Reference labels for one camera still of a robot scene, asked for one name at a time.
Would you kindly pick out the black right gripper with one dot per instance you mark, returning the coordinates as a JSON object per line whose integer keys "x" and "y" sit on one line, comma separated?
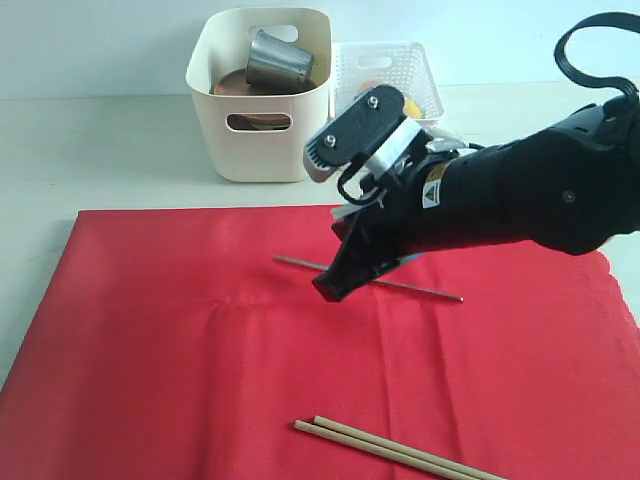
{"x": 440, "y": 202}

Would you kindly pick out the metal table knife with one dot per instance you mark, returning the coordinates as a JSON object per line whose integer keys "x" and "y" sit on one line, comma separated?
{"x": 387, "y": 283}

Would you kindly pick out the yellow lemon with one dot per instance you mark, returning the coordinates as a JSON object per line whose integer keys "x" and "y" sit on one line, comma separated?
{"x": 412, "y": 109}

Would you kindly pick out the brown egg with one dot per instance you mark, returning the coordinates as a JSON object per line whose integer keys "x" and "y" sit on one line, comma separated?
{"x": 367, "y": 86}

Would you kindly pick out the brown wooden plate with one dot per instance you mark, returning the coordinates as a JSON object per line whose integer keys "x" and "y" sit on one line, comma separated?
{"x": 234, "y": 84}

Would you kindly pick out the stainless steel cup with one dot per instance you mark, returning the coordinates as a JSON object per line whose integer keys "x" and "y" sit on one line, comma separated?
{"x": 275, "y": 63}

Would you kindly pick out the cream plastic bin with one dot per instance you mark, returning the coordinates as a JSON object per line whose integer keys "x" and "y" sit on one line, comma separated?
{"x": 258, "y": 138}

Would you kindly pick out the lower wooden chopstick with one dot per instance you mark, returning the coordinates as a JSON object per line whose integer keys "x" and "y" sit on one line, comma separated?
{"x": 383, "y": 452}

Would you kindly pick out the red tablecloth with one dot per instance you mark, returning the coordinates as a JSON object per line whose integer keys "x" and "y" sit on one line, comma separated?
{"x": 171, "y": 345}

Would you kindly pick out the white perforated basket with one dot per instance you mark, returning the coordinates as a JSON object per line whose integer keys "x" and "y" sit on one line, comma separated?
{"x": 401, "y": 64}

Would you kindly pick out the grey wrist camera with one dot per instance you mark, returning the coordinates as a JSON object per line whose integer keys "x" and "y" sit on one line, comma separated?
{"x": 373, "y": 130}

